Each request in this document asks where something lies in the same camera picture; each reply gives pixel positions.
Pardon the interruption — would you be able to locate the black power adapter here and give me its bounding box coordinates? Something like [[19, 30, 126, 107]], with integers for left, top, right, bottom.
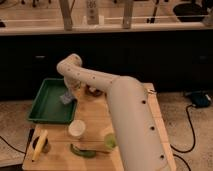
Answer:
[[189, 92, 211, 108]]

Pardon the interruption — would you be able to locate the dark round coaster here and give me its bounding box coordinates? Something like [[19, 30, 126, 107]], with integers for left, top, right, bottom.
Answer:
[[32, 136, 51, 153]]

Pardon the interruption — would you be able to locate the white knife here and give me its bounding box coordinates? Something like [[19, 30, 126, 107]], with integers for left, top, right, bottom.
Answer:
[[146, 89, 156, 94]]

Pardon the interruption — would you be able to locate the green plastic tray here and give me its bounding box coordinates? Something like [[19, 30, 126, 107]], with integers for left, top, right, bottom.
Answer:
[[28, 78, 77, 124]]

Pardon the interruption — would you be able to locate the white cup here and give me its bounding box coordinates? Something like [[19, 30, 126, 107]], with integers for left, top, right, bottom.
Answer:
[[68, 120, 86, 139]]

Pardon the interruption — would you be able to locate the black cable left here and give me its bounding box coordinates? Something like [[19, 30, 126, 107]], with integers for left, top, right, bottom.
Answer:
[[0, 135, 27, 155]]

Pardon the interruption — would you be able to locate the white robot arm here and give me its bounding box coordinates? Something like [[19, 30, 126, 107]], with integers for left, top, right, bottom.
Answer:
[[57, 54, 171, 171]]

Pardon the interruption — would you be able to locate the blue grey sponge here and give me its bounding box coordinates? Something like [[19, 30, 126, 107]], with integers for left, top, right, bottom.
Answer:
[[60, 92, 75, 104]]

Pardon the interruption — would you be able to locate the yellow banana toy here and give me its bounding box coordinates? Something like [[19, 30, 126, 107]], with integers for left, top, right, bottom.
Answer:
[[32, 130, 48, 162]]

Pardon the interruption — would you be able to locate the light green cup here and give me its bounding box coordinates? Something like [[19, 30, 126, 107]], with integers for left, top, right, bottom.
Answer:
[[104, 133, 117, 150]]

